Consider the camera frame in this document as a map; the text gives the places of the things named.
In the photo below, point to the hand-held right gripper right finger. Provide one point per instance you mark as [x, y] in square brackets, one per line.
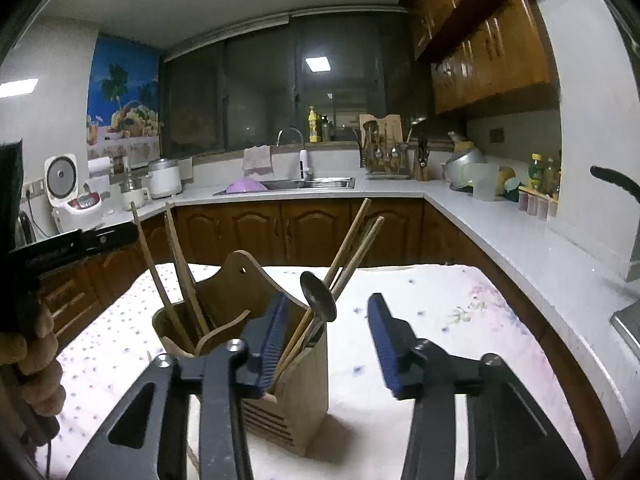
[385, 340]

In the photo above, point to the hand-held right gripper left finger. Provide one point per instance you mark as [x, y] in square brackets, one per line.
[270, 340]

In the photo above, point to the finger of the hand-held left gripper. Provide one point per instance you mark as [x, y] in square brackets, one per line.
[75, 247]

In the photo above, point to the metal spoon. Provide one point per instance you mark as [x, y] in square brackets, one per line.
[317, 295]

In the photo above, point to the wooden utensil holder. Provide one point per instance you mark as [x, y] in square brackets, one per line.
[300, 400]

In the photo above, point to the dish rack with utensils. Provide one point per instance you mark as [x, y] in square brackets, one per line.
[385, 157]

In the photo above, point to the person's left hand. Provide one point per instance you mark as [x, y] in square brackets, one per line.
[40, 375]

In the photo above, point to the white rice cooker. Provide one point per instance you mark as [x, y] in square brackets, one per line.
[70, 195]

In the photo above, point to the floral white tablecloth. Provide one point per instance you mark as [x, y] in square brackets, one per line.
[425, 290]

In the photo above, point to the white mug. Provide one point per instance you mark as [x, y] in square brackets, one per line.
[135, 197]

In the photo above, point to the paper towel roll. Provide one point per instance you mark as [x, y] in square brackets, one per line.
[100, 167]

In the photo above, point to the white electric pot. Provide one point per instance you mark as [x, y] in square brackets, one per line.
[165, 177]

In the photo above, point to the purple plastic basin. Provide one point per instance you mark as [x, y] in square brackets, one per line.
[245, 186]

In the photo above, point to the steel kitchen sink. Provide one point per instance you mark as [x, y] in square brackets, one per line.
[310, 182]

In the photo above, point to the white faucet sprayer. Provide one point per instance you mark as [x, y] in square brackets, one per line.
[303, 162]

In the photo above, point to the wooden knife block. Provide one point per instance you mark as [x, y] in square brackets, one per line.
[421, 162]

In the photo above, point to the beige dish towel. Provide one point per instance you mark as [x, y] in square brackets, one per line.
[257, 157]

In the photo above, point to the clear measuring cup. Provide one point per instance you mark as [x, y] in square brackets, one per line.
[482, 182]

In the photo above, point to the metal bowl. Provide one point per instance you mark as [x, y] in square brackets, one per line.
[465, 162]

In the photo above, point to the rack of spice jars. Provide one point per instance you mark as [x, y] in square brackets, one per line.
[537, 205]

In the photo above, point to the chrome kitchen faucet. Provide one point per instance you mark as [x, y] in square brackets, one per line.
[292, 136]

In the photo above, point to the wooden cutting board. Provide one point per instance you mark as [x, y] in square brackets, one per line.
[382, 127]

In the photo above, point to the dark glass bottle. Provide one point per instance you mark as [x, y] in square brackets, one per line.
[326, 128]

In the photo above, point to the yellow detergent bottle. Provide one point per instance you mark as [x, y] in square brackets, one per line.
[313, 125]

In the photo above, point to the amber condiment bottle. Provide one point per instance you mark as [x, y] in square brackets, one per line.
[550, 176]

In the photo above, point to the steel stove top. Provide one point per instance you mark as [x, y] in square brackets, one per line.
[627, 322]

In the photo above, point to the dark kitchen window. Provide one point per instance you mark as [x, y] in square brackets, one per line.
[290, 85]

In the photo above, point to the tropical fruit wall poster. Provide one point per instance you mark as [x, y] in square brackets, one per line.
[125, 95]

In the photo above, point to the wooden wall cabinets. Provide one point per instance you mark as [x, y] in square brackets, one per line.
[480, 35]

